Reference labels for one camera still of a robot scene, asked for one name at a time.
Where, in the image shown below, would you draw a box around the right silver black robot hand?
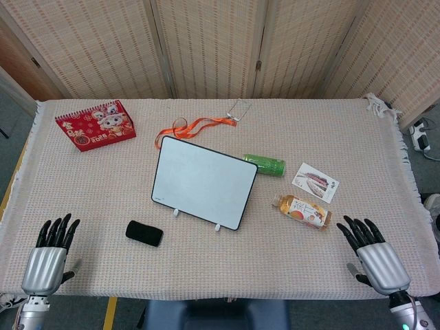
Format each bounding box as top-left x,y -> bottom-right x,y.
335,214 -> 412,296

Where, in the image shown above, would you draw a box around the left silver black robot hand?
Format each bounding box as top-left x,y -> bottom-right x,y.
21,212 -> 83,296

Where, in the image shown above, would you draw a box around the white tablet whiteboard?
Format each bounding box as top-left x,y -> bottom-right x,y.
151,135 -> 259,232

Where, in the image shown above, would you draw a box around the black white sneaker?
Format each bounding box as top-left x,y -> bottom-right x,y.
0,296 -> 27,315

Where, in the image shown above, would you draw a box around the peach tea plastic bottle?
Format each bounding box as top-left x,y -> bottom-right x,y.
271,193 -> 334,232

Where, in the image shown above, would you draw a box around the illustrated postcard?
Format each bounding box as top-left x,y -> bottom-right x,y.
291,162 -> 340,204

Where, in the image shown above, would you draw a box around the white power strip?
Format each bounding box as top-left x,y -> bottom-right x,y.
410,119 -> 432,153

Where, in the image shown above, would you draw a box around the red 2026 desk calendar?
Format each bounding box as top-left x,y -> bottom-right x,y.
54,100 -> 138,153

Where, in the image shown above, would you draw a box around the green drink can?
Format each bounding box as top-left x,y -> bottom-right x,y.
242,153 -> 287,177

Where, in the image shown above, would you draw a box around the beige woven tablecloth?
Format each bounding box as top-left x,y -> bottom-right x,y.
0,93 -> 424,300

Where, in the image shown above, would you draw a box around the dark blue robot torso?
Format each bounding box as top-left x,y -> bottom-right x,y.
138,299 -> 290,330

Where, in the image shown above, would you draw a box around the clear plastic badge holder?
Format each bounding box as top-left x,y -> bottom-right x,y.
227,99 -> 253,122

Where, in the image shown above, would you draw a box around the orange lanyard strap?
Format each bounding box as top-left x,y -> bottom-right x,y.
154,116 -> 242,150

